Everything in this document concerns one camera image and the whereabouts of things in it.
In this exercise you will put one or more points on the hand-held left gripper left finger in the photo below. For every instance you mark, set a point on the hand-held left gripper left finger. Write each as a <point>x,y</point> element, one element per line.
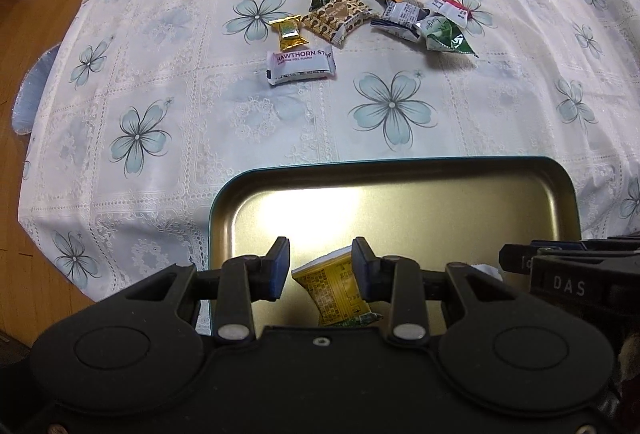
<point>282,264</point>

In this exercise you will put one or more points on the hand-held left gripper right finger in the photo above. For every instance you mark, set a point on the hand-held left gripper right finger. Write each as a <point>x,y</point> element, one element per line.
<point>358,264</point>

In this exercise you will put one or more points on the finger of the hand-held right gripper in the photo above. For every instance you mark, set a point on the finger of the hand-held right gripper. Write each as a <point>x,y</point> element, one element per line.
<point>515,259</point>
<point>557,244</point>

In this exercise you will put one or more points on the white snack packet black print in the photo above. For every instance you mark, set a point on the white snack packet black print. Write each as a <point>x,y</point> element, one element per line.
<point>487,270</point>

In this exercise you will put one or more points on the yellow snack packet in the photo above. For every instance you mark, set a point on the yellow snack packet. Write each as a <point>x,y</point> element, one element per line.
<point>330,289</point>

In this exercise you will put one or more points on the gold tin tray teal rim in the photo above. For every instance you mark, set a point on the gold tin tray teal rim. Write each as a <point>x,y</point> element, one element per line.
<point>400,204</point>

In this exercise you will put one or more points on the white snack packet pink print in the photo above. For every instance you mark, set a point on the white snack packet pink print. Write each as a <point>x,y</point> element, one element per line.
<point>300,66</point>

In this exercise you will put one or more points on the gold candy packet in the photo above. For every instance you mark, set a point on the gold candy packet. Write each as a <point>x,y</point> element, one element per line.
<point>287,34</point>

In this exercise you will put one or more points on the pale green snack packet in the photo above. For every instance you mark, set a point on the pale green snack packet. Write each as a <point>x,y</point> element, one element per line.
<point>432,25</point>

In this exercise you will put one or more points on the brown patterned snack packet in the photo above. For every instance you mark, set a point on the brown patterned snack packet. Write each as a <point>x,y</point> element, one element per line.
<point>335,16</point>

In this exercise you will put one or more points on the white and blue snack packet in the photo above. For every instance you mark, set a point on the white and blue snack packet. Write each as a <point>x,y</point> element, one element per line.
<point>400,14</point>

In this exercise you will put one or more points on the red and white snack packet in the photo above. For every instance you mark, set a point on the red and white snack packet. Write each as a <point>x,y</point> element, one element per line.
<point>452,6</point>

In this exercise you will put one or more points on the white floral lace tablecloth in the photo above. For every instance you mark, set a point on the white floral lace tablecloth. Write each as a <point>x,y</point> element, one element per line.
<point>200,139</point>

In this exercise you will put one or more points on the pale blue cushion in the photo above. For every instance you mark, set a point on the pale blue cushion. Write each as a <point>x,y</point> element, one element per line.
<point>32,89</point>

